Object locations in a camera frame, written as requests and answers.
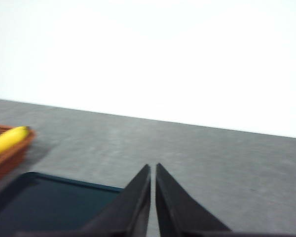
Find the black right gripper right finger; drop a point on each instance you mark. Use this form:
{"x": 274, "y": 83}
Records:
{"x": 177, "y": 212}

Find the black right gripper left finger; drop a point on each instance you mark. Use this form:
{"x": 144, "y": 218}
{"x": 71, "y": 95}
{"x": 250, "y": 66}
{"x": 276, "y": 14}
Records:
{"x": 128, "y": 212}

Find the dark green rectangular tray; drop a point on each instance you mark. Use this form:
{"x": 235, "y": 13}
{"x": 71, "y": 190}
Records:
{"x": 54, "y": 205}

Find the brown wicker basket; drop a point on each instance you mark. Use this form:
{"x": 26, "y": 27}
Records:
{"x": 12, "y": 158}

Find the yellow banana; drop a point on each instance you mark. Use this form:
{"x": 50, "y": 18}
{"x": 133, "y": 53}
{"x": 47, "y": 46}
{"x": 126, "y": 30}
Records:
{"x": 7, "y": 140}

